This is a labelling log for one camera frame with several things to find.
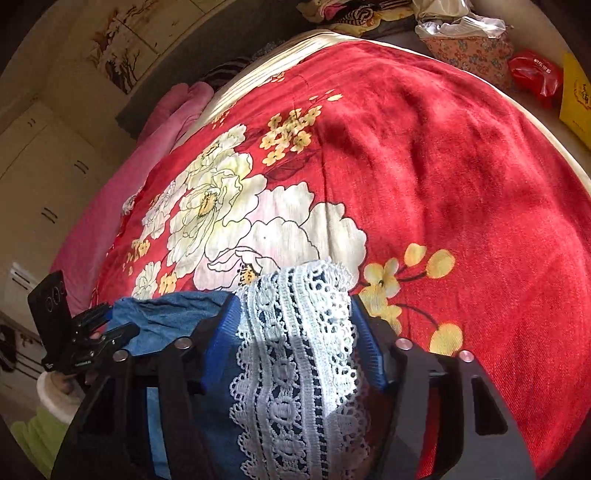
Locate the person's left forearm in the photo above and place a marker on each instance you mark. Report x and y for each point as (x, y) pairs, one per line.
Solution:
(44, 415)

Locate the floral patterned cloth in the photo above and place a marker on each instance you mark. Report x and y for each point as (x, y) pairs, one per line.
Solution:
(471, 57)

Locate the stack of folded clothes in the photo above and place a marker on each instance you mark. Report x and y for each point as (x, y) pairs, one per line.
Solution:
(351, 16)

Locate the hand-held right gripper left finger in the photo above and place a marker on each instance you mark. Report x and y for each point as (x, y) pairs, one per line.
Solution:
(222, 339)

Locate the yellow box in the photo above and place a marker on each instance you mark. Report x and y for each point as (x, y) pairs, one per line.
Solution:
(577, 101)

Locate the pink quilt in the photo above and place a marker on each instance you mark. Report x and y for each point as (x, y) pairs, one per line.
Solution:
(106, 207)

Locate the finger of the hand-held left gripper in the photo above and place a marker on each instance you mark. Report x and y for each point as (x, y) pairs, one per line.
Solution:
(113, 339)
(92, 318)

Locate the dark striped pillow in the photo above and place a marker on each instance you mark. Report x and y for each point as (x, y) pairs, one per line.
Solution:
(226, 71)

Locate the red plastic bag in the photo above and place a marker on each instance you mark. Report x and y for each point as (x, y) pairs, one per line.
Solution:
(535, 76)

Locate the blue denim pants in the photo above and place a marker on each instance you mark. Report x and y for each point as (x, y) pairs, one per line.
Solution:
(295, 350)

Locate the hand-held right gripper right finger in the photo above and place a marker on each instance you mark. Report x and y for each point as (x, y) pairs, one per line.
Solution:
(370, 347)

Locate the white crumpled cloth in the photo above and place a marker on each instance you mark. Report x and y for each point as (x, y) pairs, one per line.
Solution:
(461, 27)

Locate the red floral blanket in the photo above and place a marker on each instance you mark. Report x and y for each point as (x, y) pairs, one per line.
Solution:
(415, 161)

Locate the cream wardrobe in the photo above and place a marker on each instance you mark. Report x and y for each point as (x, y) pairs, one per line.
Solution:
(41, 175)

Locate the wall poster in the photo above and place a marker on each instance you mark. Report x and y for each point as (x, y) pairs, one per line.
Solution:
(124, 50)

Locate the cream curtain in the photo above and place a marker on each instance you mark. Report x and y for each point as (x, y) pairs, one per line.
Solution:
(434, 9)

